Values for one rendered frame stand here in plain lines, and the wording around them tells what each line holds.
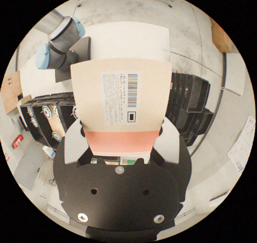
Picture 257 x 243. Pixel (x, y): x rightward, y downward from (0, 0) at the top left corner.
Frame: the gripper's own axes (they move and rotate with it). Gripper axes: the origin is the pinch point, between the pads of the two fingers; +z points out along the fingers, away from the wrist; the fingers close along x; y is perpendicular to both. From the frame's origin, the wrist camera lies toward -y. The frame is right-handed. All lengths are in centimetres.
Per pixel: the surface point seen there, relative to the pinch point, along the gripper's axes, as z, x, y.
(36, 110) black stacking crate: 20, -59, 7
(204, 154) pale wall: 61, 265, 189
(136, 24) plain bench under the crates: 40, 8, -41
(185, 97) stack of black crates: 58, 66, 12
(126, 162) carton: 35, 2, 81
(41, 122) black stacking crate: 20, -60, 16
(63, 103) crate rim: 16.7, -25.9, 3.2
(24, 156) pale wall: 8, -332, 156
